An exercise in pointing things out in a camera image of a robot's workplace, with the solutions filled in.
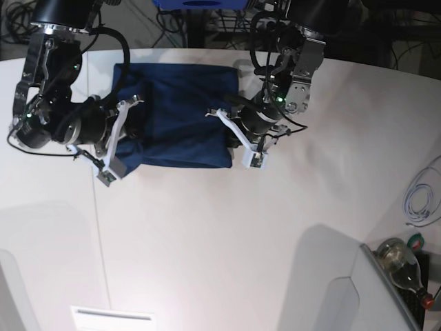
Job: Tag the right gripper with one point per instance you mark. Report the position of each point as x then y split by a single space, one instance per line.
92 125

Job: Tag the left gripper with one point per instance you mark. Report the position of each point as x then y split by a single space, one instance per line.
256 120

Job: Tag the blue t-shirt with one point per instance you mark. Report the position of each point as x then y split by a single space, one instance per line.
176 99

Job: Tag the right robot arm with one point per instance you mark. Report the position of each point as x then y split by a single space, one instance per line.
43 110

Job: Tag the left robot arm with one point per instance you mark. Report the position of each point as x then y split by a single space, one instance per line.
286 47

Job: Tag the blue box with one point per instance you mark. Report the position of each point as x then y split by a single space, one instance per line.
201 4

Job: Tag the clear plastic bottle red cap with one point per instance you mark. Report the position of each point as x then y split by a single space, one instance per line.
403 269

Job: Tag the green tape roll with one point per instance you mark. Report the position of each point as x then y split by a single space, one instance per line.
416 242

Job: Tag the black tray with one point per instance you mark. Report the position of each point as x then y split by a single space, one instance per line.
409 298

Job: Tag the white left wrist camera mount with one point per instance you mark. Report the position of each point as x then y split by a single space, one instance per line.
255 154

